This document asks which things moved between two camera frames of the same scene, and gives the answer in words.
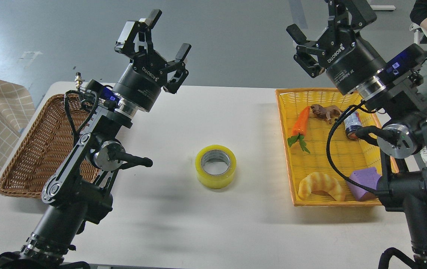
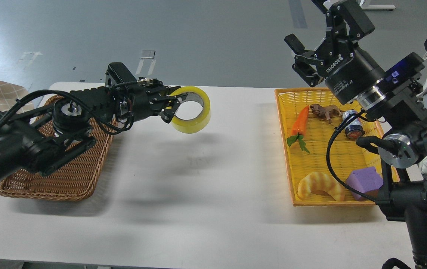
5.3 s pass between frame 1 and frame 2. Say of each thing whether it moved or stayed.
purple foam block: stayed
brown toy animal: stayed
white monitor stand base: stayed
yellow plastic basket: stayed
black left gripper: moved
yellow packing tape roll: moved
